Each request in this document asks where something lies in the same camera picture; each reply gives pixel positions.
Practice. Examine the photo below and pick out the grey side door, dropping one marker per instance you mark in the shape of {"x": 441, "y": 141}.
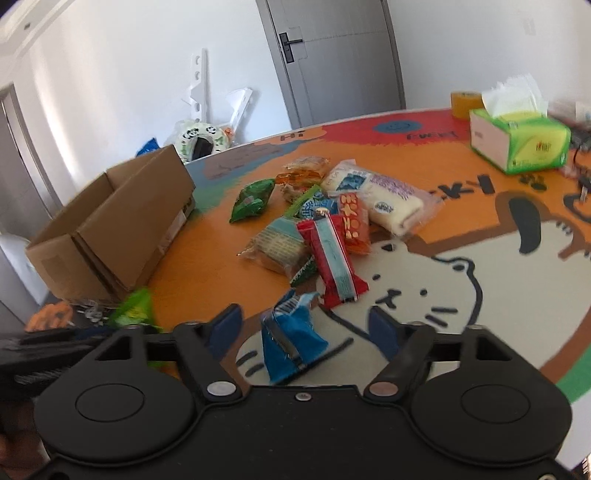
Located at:
{"x": 18, "y": 184}

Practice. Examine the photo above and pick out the brown cardboard box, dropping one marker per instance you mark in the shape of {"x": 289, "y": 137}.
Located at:
{"x": 115, "y": 221}

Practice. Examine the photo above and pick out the yellow tape roll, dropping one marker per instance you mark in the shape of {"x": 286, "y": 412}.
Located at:
{"x": 464, "y": 106}

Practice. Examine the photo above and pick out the dark green snack packet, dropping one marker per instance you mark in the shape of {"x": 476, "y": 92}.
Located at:
{"x": 251, "y": 199}

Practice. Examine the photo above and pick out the red snack bar blue stripe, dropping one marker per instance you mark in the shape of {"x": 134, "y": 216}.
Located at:
{"x": 334, "y": 258}

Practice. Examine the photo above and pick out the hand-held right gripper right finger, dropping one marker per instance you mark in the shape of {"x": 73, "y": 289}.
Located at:
{"x": 384, "y": 331}

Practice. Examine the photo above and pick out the green tissue box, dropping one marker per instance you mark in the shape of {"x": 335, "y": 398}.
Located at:
{"x": 526, "y": 143}

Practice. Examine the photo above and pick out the clear cracker packet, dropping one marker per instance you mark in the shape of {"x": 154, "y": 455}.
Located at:
{"x": 277, "y": 247}

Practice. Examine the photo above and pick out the large white bread packet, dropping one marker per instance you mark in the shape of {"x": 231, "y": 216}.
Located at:
{"x": 388, "y": 198}

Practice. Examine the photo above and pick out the small green white packet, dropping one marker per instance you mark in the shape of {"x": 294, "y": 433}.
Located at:
{"x": 304, "y": 271}

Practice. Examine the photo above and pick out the orange crumpled packet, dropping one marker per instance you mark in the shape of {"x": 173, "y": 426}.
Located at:
{"x": 48, "y": 317}

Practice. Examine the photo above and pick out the white slotted bracket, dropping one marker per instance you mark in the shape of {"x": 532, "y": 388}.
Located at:
{"x": 198, "y": 83}

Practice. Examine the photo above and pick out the blue plastic bag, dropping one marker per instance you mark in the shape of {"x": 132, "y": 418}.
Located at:
{"x": 148, "y": 146}

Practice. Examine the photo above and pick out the orange red snack packet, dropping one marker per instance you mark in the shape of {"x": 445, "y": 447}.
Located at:
{"x": 354, "y": 224}

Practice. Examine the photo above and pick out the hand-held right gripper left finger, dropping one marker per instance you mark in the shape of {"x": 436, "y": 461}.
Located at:
{"x": 225, "y": 325}

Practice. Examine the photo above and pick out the white board piece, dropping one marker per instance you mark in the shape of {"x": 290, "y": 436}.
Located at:
{"x": 238, "y": 106}

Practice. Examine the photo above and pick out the orange clear snack packet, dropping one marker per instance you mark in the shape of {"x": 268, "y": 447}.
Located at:
{"x": 302, "y": 171}

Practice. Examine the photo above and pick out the bright green snack packet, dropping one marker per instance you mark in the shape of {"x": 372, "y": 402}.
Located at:
{"x": 134, "y": 308}

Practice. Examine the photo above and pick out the blue round-print snack packet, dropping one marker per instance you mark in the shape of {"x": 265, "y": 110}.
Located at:
{"x": 314, "y": 205}

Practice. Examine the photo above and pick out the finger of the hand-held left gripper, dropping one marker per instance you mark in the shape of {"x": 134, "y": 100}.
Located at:
{"x": 69, "y": 334}

